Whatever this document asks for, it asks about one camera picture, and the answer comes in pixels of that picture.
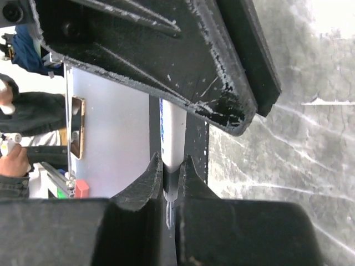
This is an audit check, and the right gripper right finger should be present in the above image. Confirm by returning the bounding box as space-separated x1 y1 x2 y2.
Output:
175 156 323 266

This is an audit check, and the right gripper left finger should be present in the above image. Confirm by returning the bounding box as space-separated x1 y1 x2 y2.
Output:
1 153 163 265

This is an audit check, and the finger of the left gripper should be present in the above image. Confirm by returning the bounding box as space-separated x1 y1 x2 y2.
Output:
216 0 281 117
29 1 257 136

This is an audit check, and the person in dark clothes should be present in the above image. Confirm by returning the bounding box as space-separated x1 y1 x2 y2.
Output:
1 24 68 198

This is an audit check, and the wooden framed panel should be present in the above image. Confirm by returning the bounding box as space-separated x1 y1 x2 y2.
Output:
69 96 85 160

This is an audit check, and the red block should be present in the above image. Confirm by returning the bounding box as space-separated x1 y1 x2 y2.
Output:
74 180 90 198

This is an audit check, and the dark blue cap marker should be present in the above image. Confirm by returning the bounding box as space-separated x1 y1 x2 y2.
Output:
159 99 187 229

